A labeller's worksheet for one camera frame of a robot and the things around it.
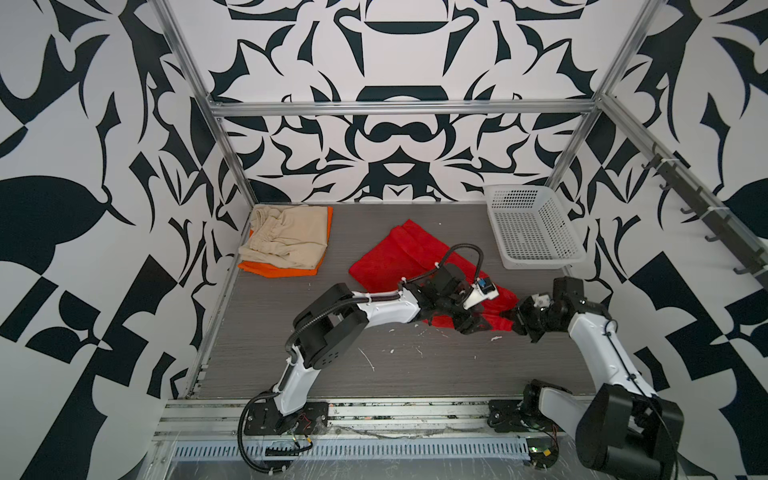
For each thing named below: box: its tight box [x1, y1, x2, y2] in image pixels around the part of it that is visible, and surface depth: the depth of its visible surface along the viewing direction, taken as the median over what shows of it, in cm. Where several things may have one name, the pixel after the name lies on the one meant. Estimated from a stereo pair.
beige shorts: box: [238, 204, 328, 269], surface depth 104 cm
